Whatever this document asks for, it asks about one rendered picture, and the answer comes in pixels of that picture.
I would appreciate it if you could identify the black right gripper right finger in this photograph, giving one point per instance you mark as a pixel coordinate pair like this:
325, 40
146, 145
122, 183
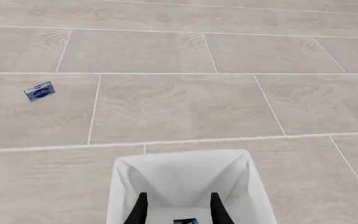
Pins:
218, 210

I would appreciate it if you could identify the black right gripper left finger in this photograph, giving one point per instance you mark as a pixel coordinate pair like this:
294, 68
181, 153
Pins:
139, 210

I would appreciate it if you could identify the dark blue printed carton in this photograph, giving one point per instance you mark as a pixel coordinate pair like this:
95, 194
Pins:
185, 221

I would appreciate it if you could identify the white fabric basket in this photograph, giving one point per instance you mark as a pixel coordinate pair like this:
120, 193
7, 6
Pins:
182, 177

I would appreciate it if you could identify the blue printed box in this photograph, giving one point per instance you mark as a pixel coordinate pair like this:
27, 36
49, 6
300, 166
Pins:
38, 91

